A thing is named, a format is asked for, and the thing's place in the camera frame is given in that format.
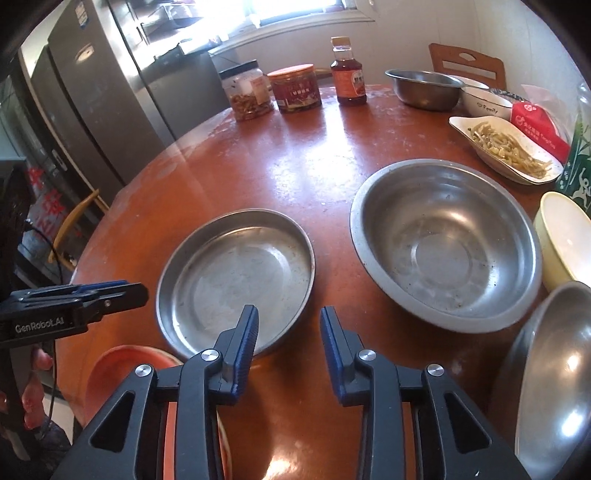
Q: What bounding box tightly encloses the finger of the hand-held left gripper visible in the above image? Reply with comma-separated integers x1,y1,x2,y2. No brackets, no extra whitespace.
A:
21,282,149,324
11,280,127,303

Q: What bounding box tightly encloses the green labelled drink bottle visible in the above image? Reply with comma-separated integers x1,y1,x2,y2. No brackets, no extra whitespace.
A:
554,83,591,204

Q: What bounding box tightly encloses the medium steel bowl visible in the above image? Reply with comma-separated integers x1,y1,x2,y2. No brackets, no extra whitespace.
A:
489,281,591,480

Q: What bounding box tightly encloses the red tissue pack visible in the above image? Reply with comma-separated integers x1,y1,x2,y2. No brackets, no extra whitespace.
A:
510,99,573,163

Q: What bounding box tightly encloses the pink plastic plate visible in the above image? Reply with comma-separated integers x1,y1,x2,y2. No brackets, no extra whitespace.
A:
85,345,232,480

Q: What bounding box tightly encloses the small steel bowl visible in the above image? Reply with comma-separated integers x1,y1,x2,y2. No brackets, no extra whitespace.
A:
385,69,464,112

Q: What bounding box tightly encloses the clear jar with black lid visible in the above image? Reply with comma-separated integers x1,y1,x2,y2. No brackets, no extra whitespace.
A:
218,60,273,122

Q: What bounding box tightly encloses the white dish of vegetables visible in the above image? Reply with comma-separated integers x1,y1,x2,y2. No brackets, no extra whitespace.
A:
449,115,565,186

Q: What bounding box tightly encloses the large steel bowl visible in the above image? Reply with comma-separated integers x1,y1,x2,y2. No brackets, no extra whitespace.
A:
349,159,542,334

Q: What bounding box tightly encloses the wooden chair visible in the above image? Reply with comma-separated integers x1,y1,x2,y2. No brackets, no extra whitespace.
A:
428,43,507,90

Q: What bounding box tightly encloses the clear plastic bag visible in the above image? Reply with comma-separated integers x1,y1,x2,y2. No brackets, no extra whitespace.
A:
522,83,583,121

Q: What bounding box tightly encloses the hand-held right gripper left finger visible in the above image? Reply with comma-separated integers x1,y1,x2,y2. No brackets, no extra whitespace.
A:
51,305,259,480

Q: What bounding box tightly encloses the plain white bowl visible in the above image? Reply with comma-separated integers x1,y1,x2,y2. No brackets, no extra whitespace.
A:
448,75,490,90

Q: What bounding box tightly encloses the black cable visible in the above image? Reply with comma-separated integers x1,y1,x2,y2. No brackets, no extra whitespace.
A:
23,220,63,425

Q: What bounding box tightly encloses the steel plate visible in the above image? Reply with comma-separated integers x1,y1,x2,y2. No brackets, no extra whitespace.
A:
156,209,316,361

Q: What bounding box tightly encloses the white printed ceramic bowl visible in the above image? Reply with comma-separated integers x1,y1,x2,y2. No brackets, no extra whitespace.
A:
459,85,515,118

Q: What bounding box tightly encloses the red labelled jar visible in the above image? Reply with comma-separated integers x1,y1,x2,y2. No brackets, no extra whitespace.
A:
267,65,323,114

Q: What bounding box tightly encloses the dark patterned clothing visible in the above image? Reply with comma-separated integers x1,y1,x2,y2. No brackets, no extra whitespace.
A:
28,418,72,480

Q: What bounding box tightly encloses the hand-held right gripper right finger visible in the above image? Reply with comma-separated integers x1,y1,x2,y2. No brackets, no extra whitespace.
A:
320,305,532,480

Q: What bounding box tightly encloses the dark patterned bowl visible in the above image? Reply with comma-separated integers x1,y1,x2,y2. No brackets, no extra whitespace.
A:
489,88,527,103

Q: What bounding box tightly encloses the person's left hand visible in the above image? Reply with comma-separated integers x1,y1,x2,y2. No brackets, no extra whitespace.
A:
23,347,54,430

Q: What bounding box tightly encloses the grey refrigerator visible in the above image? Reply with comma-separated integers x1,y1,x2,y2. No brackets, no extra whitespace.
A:
18,0,232,204

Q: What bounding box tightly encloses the pale yellow bowl with handle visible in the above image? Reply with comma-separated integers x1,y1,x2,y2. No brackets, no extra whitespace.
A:
533,191,591,292

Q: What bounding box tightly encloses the brown sauce bottle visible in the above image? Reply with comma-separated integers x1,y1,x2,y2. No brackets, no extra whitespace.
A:
330,37,368,106

